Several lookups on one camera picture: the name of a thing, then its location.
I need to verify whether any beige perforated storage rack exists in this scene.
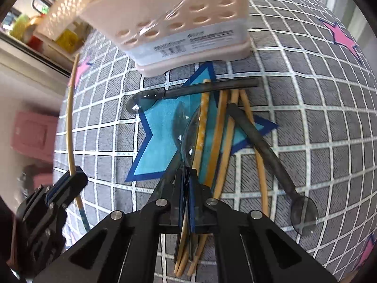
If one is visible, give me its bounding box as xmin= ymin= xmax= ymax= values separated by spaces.
xmin=33 ymin=0 xmax=92 ymax=61

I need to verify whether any pink box on floor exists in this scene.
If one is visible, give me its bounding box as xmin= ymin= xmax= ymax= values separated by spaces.
xmin=11 ymin=111 xmax=58 ymax=164

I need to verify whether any grey checkered tablecloth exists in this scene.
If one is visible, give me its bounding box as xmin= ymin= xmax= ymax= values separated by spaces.
xmin=52 ymin=0 xmax=377 ymax=283

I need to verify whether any pink star sticker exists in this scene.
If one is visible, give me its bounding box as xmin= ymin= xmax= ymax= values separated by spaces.
xmin=68 ymin=57 xmax=93 ymax=88
xmin=319 ymin=19 xmax=361 ymax=63

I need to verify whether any dark spoon top horizontal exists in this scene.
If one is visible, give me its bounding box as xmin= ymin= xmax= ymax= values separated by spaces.
xmin=126 ymin=77 xmax=259 ymax=114

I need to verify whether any bamboo chopstick blue tip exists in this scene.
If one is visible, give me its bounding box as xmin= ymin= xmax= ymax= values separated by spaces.
xmin=66 ymin=54 xmax=90 ymax=232

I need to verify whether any pink star sticker right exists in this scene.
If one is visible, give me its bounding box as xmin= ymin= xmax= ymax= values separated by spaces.
xmin=319 ymin=19 xmax=361 ymax=63

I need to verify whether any pink star sticker left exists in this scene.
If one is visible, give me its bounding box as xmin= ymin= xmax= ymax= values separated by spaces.
xmin=68 ymin=57 xmax=93 ymax=88

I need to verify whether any blue star mat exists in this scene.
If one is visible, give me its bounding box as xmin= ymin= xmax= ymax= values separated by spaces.
xmin=125 ymin=62 xmax=278 ymax=182

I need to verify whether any plain bamboo chopstick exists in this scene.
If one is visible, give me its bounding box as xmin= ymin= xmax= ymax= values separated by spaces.
xmin=187 ymin=104 xmax=234 ymax=276
xmin=240 ymin=89 xmax=269 ymax=216
xmin=174 ymin=91 xmax=227 ymax=277

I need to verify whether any beige plastic utensil holder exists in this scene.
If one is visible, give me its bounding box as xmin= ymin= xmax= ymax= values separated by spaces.
xmin=81 ymin=0 xmax=250 ymax=77

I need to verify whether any patterned bamboo chopstick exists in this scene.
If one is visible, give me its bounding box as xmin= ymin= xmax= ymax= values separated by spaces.
xmin=173 ymin=79 xmax=212 ymax=275

